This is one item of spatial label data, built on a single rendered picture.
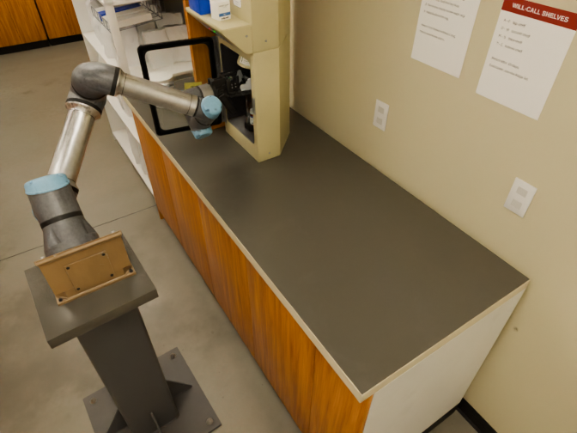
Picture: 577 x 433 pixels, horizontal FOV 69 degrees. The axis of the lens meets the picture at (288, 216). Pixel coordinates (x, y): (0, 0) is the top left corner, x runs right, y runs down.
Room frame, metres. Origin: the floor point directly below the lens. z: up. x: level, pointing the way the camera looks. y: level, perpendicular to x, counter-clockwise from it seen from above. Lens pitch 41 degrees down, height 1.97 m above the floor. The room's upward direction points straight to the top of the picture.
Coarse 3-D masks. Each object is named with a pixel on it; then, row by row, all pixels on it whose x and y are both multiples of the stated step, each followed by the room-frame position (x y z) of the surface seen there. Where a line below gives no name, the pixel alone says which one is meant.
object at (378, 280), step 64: (256, 192) 1.32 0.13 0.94; (320, 192) 1.32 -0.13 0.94; (384, 192) 1.33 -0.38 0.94; (256, 256) 0.98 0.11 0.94; (320, 256) 0.98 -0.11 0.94; (384, 256) 0.98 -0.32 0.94; (448, 256) 0.98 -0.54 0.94; (320, 320) 0.72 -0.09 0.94; (384, 320) 0.72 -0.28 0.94; (448, 320) 0.72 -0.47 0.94; (384, 384) 0.54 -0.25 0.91
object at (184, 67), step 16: (176, 48) 1.72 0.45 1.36; (192, 48) 1.75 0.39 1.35; (208, 48) 1.77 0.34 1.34; (160, 64) 1.69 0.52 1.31; (176, 64) 1.72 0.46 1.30; (192, 64) 1.75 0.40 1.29; (208, 64) 1.77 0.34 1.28; (160, 80) 1.69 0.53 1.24; (176, 80) 1.72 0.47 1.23; (192, 80) 1.74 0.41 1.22; (160, 112) 1.68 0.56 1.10; (176, 112) 1.71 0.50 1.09
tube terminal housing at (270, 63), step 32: (256, 0) 1.55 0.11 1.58; (288, 0) 1.76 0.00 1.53; (256, 32) 1.54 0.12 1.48; (288, 32) 1.77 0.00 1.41; (256, 64) 1.54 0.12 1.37; (288, 64) 1.77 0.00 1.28; (256, 96) 1.54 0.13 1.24; (288, 96) 1.77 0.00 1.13; (256, 128) 1.54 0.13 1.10; (288, 128) 1.77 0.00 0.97
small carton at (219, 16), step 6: (210, 0) 1.60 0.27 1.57; (216, 0) 1.60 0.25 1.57; (222, 0) 1.60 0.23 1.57; (228, 0) 1.60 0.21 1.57; (210, 6) 1.60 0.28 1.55; (216, 6) 1.57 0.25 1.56; (222, 6) 1.58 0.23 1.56; (228, 6) 1.60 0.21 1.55; (216, 12) 1.58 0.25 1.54; (222, 12) 1.58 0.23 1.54; (228, 12) 1.60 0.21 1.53; (216, 18) 1.58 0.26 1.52; (222, 18) 1.58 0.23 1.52; (228, 18) 1.60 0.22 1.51
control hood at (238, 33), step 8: (200, 16) 1.62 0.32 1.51; (208, 16) 1.62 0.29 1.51; (232, 16) 1.62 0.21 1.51; (208, 24) 1.57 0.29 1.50; (216, 24) 1.54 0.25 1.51; (224, 24) 1.54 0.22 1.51; (232, 24) 1.54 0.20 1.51; (240, 24) 1.54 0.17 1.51; (248, 24) 1.54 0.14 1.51; (224, 32) 1.48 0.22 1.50; (232, 32) 1.49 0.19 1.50; (240, 32) 1.51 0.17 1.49; (248, 32) 1.53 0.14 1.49; (232, 40) 1.49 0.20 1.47; (240, 40) 1.51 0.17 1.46; (248, 40) 1.53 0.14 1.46; (240, 48) 1.51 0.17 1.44; (248, 48) 1.53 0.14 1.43
